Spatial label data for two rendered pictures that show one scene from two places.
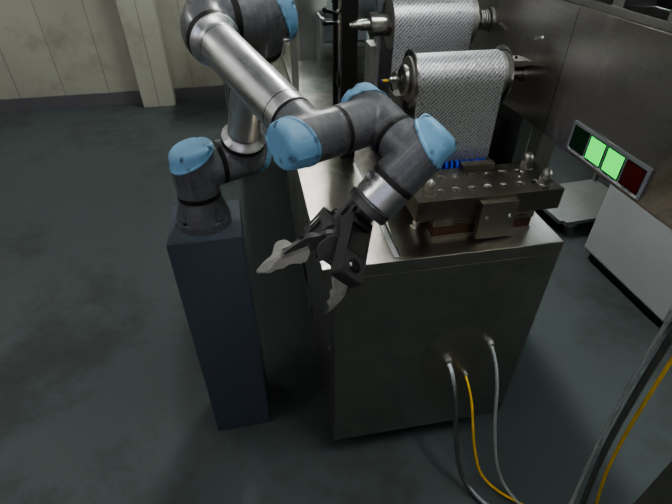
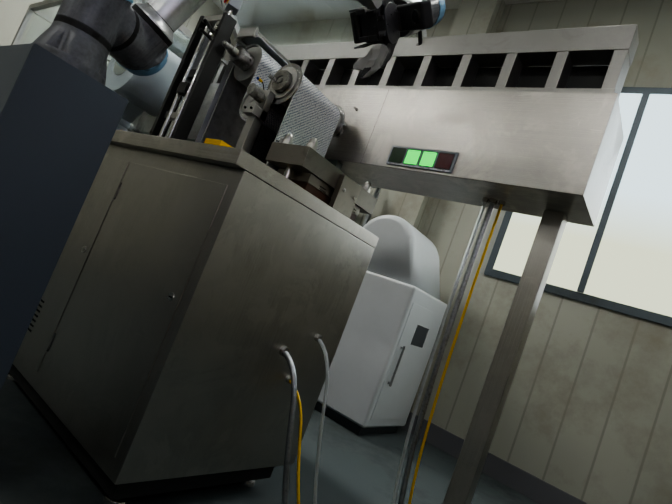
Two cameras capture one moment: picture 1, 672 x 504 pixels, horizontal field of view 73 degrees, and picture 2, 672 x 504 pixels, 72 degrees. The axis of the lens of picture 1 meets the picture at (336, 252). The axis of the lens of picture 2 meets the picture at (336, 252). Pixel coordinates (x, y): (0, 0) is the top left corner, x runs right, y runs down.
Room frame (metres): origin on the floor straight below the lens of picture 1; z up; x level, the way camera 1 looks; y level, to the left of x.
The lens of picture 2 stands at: (-0.11, 0.51, 0.66)
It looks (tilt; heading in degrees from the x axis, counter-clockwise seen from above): 5 degrees up; 319
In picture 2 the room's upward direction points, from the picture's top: 21 degrees clockwise
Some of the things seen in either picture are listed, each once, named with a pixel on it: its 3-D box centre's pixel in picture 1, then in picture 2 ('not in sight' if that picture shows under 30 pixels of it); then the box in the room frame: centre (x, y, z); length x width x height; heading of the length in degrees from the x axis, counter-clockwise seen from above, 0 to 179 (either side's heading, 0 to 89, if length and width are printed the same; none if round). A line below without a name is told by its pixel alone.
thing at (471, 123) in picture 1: (453, 134); (304, 140); (1.20, -0.32, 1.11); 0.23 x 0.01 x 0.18; 100
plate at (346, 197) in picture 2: (495, 218); (345, 197); (1.00, -0.42, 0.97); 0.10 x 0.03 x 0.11; 100
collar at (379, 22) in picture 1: (379, 24); (241, 58); (1.48, -0.13, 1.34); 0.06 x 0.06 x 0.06; 10
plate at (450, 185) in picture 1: (478, 190); (325, 180); (1.09, -0.39, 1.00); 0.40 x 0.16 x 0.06; 100
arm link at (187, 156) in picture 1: (196, 167); (98, 8); (1.09, 0.37, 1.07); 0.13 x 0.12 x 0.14; 126
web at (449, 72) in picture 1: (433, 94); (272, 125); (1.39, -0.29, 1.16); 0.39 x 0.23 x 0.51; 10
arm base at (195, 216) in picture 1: (201, 206); (75, 53); (1.09, 0.37, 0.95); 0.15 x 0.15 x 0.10
